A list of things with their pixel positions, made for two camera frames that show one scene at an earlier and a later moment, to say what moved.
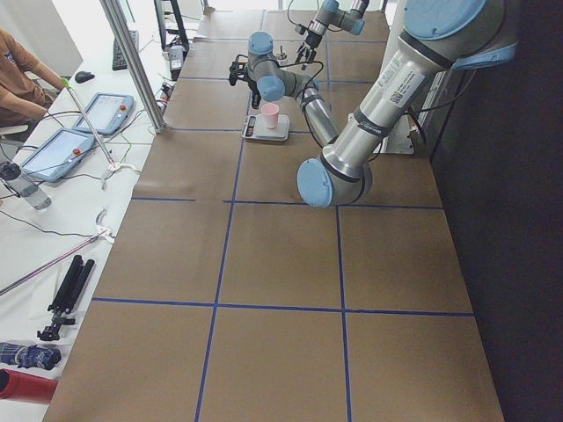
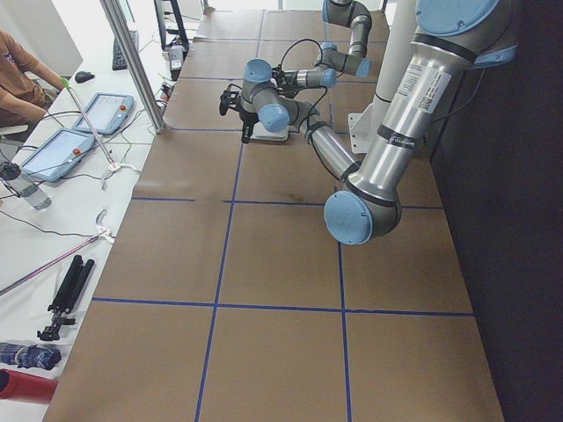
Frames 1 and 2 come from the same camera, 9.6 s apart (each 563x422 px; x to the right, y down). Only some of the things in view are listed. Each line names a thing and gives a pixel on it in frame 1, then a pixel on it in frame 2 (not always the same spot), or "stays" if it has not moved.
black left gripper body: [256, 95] to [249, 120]
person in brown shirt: [24, 80] stays
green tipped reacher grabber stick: [68, 86] stays
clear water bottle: [12, 177] stays
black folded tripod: [66, 298] stays
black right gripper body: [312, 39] to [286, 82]
